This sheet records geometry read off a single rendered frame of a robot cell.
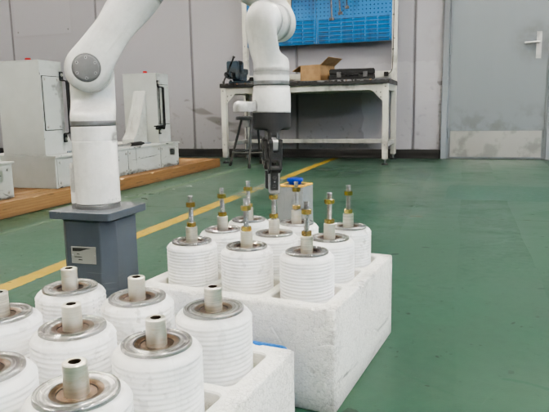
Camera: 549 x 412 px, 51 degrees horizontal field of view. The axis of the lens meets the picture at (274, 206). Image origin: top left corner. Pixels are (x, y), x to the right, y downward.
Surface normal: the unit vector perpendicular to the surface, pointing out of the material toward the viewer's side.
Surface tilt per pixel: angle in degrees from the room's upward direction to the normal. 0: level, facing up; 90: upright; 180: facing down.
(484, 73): 90
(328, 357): 90
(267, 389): 90
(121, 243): 90
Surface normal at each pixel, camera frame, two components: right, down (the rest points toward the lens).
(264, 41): -0.33, 0.39
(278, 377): 0.91, 0.05
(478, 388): -0.02, -0.99
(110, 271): 0.45, 0.11
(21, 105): -0.31, 0.16
